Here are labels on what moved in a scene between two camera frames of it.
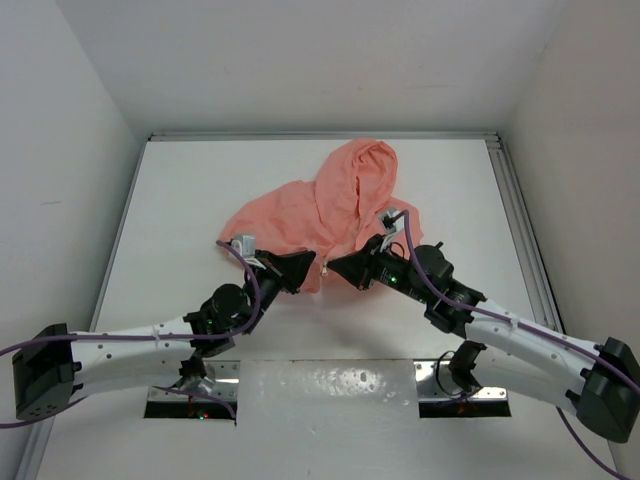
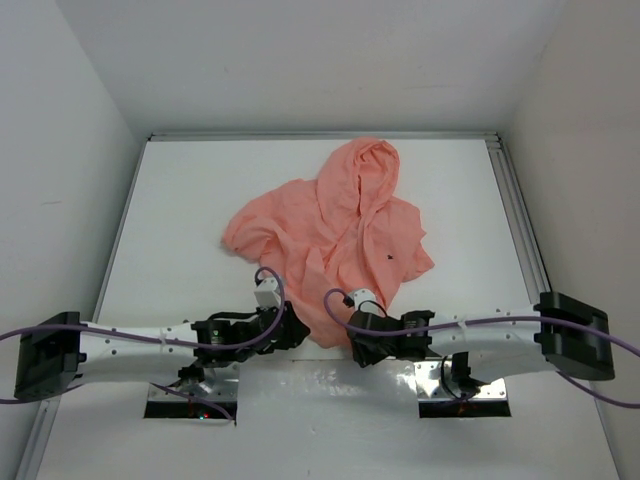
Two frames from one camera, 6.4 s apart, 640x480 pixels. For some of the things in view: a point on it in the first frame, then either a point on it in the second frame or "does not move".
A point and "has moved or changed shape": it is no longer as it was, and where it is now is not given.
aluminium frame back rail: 315,136 does not move
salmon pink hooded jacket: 352,199 has moved or changed shape
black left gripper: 288,269 -> 294,331
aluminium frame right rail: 531,260 does not move
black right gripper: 359,267 -> 365,356
